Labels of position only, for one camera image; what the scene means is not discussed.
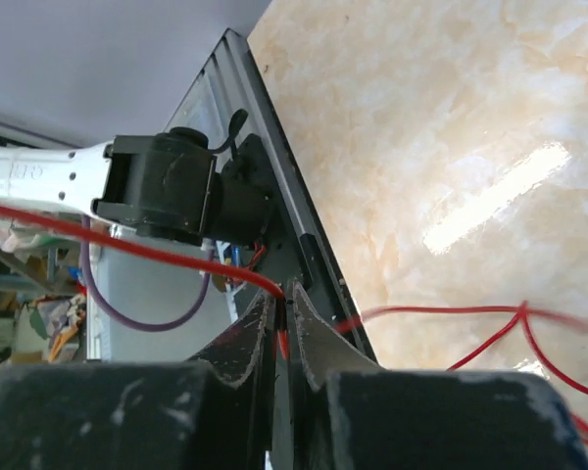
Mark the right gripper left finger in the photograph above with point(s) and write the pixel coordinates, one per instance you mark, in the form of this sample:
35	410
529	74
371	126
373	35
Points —
210	411

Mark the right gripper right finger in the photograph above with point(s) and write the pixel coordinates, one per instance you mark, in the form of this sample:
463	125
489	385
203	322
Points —
421	421

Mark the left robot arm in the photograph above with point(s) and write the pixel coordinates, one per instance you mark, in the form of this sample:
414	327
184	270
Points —
163	186

